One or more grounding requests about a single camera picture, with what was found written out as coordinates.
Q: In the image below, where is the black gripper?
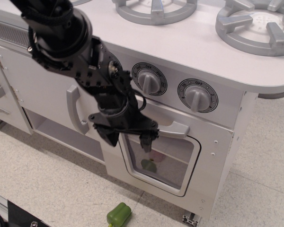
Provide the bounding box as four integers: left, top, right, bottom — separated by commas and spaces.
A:
89, 106, 159, 153

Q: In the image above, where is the white oven door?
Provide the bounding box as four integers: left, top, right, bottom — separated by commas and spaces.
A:
101, 101, 233, 218

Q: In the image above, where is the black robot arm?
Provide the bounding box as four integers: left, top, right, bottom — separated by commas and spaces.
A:
13, 0, 159, 152

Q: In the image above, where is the red toy on lower shelf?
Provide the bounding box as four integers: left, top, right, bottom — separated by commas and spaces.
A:
149, 150, 167, 163

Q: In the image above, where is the grey left temperature knob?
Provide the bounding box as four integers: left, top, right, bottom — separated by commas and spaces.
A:
138, 70, 161, 95

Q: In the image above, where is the green toy bell pepper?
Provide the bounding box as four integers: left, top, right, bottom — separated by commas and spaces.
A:
106, 202, 132, 227

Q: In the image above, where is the grey right timer knob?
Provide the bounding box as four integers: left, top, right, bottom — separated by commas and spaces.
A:
185, 86, 211, 113

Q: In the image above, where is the white cabinet door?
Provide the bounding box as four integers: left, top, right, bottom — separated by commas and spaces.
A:
0, 46, 98, 130

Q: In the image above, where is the white toy kitchen stove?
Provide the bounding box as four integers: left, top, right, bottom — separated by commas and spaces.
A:
0, 0, 284, 227

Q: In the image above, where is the grey left stove burner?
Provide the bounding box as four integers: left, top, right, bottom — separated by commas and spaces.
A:
113, 0, 197, 26

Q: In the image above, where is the grey stove burner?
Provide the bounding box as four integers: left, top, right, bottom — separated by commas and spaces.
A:
215, 0, 284, 57
113, 0, 197, 26

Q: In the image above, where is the grey vent grille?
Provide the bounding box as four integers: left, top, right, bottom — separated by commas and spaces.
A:
0, 22, 29, 48

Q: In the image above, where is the grey right stove burner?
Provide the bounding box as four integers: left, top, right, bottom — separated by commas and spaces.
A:
215, 0, 284, 57

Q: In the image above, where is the grey oven door handle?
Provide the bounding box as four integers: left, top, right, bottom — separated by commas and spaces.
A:
158, 121, 190, 139

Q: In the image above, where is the grey cabinet door handle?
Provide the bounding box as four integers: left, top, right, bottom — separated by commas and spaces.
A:
66, 85, 89, 135

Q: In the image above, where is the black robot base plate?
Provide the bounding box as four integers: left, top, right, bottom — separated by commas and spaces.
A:
8, 201, 49, 227

